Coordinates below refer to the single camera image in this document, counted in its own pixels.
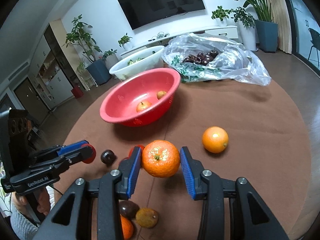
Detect red tomato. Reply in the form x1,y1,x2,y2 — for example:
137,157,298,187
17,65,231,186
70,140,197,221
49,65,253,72
81,143,97,164
128,144,146,158

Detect dark plum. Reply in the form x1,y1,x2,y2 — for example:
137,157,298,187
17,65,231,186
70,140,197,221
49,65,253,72
100,150,117,167

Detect large textured mandarin orange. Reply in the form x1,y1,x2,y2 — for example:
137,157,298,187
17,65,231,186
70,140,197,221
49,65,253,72
142,140,180,178

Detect red grape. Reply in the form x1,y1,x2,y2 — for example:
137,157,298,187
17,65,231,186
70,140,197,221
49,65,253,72
119,200,140,219

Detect smooth orange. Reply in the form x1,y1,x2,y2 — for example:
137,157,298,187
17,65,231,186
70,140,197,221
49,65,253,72
202,126,229,154

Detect small orange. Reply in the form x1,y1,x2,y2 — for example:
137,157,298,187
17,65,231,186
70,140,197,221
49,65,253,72
120,216,134,240

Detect person left hand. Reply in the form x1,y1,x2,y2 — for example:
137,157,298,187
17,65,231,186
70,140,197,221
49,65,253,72
12,188,50,218

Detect red waste bin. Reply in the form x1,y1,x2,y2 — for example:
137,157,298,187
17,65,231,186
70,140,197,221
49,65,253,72
71,86,84,99

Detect brown table cloth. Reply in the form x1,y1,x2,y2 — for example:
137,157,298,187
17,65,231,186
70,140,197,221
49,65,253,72
51,80,311,232

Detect red plastic colander bowl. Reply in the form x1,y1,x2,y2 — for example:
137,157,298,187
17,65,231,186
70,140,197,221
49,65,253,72
99,68,181,127

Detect plant ribbed white pot left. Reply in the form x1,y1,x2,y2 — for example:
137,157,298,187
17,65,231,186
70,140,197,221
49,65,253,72
102,49,119,70

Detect green leafy vegetables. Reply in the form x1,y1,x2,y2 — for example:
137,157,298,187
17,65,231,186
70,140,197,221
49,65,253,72
127,50,156,66

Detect dark cherries pile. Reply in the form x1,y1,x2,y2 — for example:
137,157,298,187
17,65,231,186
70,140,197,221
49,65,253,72
182,50,219,66

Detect tall tree blue pot left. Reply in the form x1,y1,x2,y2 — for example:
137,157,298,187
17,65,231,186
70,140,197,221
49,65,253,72
66,14,111,85

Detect clear plastic bag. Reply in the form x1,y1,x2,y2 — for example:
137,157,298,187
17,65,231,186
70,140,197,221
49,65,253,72
162,36,271,86

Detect small plant on cabinet left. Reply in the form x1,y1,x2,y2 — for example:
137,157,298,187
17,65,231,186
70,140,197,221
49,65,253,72
118,33,133,51

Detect small plant on cabinet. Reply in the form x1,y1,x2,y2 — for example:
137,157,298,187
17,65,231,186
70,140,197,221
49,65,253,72
118,33,133,51
211,6,232,27

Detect white plastic vegetable basin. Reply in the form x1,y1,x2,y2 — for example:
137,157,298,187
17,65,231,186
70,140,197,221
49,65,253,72
109,46,164,81

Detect white tv cabinet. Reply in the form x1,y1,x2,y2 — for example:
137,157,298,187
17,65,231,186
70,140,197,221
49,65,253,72
120,25,239,59

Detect small plant on cabinet right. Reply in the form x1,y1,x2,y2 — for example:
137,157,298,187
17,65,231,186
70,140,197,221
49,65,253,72
211,6,232,27

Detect bushy plant white pot right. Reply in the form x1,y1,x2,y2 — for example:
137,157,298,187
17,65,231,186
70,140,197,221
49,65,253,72
231,7,257,51

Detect tall plant blue pot right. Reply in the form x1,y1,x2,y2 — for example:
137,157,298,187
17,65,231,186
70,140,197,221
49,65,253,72
235,0,278,53

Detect black balcony chair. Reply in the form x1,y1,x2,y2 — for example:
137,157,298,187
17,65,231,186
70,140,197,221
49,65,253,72
308,28,320,66

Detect beige curtain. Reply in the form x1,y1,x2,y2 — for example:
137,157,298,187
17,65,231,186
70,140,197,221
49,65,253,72
267,0,292,54

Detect wall shelving cabinet unit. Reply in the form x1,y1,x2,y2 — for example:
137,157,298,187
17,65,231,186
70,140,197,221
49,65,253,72
28,19,89,109

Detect wall mounted black television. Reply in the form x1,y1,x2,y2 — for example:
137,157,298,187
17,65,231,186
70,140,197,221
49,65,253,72
118,0,205,29

